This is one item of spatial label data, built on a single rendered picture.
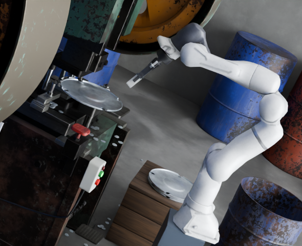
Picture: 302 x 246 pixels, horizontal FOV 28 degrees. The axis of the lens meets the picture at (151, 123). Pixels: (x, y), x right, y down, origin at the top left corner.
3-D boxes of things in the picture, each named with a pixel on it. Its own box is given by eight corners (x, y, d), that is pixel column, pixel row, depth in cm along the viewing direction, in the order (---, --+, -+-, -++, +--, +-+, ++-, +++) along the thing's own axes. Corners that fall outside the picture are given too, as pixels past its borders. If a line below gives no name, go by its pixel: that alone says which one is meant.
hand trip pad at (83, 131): (85, 146, 244) (92, 130, 242) (79, 150, 239) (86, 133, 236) (70, 138, 246) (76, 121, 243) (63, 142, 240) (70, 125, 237)
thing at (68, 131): (103, 112, 296) (107, 102, 294) (64, 136, 254) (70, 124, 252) (50, 85, 301) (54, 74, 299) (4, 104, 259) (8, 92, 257)
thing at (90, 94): (106, 86, 290) (107, 85, 290) (132, 115, 269) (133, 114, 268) (51, 75, 274) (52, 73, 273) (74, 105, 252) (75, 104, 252)
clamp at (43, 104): (59, 104, 267) (67, 83, 264) (42, 112, 252) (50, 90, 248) (47, 98, 268) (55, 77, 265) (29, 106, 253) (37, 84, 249)
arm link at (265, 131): (267, 150, 260) (303, 128, 256) (262, 151, 244) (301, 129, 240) (243, 111, 263) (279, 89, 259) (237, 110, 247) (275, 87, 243)
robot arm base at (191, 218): (218, 228, 281) (231, 203, 276) (218, 248, 263) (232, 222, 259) (174, 208, 280) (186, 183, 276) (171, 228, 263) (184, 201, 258)
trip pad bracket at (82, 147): (73, 176, 253) (90, 136, 247) (63, 184, 244) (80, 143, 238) (61, 170, 254) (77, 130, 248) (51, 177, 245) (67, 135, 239)
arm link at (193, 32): (192, 71, 260) (199, 70, 270) (217, 51, 256) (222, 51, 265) (167, 37, 262) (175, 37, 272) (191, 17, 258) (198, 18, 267)
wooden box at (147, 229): (186, 241, 352) (211, 191, 340) (173, 274, 316) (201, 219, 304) (124, 209, 355) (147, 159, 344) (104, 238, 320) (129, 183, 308)
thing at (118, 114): (119, 134, 280) (131, 108, 275) (109, 142, 266) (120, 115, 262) (73, 109, 283) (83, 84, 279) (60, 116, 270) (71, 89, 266)
